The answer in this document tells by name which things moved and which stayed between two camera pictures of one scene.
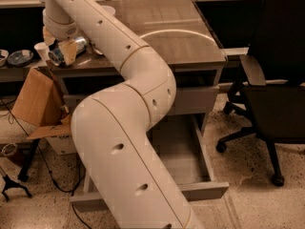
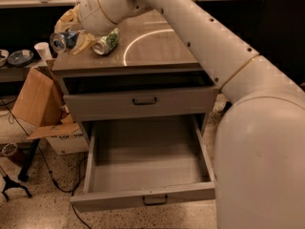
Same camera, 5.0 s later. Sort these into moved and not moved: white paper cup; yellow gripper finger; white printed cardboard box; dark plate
Moved: yellow gripper finger
Not moved: white paper cup; white printed cardboard box; dark plate
